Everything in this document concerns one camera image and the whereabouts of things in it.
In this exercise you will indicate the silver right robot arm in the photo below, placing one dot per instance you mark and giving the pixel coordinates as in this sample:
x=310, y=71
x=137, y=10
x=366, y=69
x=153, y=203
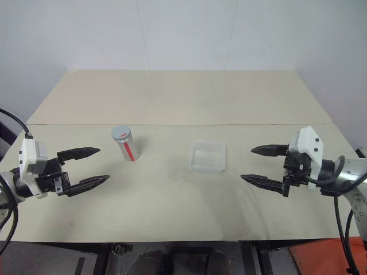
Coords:
x=348, y=172

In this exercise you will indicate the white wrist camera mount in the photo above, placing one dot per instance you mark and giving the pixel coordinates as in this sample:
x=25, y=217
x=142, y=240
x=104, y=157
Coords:
x=28, y=154
x=308, y=140

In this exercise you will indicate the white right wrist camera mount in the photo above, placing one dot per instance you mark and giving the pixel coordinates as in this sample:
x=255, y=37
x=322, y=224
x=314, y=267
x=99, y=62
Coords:
x=308, y=140

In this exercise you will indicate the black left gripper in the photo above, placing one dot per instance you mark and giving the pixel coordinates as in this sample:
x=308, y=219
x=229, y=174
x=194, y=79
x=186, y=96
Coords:
x=50, y=174

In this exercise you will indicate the clear square plastic container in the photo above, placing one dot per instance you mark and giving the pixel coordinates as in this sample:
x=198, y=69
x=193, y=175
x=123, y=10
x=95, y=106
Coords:
x=207, y=157

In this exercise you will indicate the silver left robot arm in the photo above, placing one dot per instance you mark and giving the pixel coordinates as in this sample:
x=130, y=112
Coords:
x=17, y=186

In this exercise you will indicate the red orange floor mat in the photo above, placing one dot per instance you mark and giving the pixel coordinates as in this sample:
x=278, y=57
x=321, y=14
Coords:
x=324, y=257

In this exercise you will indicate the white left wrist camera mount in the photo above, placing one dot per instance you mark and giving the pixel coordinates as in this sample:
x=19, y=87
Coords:
x=28, y=154

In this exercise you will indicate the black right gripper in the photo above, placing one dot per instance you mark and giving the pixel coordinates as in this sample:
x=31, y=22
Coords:
x=296, y=169

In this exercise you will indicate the black table frame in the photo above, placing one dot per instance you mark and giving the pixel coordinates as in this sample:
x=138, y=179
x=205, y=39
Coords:
x=57, y=257

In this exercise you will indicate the small metal latch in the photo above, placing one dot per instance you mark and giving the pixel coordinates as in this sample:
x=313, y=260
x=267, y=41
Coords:
x=118, y=248

